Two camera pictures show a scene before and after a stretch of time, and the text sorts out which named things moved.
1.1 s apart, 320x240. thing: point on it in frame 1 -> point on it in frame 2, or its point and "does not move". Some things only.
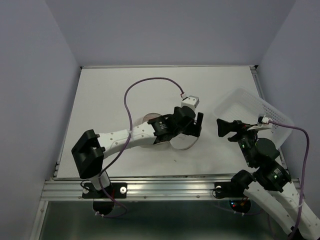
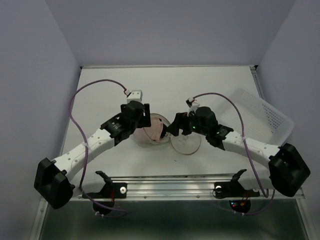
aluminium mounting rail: x=143 y=189 does not move
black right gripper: x=224 y=126 -> x=174 y=127
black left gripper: x=194 y=129 -> x=145 y=121
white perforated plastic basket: x=247 y=106 does not move
